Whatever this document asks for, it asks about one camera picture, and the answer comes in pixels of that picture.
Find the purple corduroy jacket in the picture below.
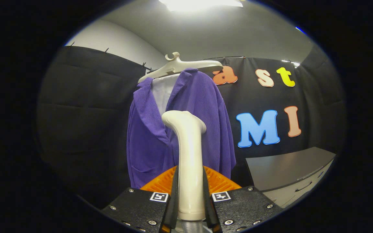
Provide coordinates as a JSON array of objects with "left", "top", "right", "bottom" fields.
[{"left": 127, "top": 68, "right": 236, "bottom": 189}]

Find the white garment steamer head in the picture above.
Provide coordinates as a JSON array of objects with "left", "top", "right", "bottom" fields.
[{"left": 162, "top": 110, "right": 207, "bottom": 221}]

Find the white clothes hanger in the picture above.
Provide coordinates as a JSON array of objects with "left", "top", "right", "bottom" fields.
[{"left": 137, "top": 52, "right": 223, "bottom": 84}]

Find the grey cabinet with dark top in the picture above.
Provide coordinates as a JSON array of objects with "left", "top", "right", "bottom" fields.
[{"left": 245, "top": 147, "right": 336, "bottom": 208}]

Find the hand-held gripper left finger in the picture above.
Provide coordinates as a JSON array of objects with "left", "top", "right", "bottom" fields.
[{"left": 102, "top": 166, "right": 180, "bottom": 233}]

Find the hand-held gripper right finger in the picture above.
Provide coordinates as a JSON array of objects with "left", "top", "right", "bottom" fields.
[{"left": 203, "top": 166, "right": 284, "bottom": 233}]

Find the ceiling light panel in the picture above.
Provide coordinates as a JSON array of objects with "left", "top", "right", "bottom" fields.
[{"left": 159, "top": 0, "right": 243, "bottom": 12}]

